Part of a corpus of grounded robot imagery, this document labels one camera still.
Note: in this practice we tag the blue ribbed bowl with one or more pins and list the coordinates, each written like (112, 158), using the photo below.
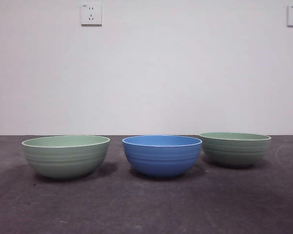
(161, 161)

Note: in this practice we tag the green ribbed bowl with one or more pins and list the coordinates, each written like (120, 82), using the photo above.
(66, 161)
(235, 153)

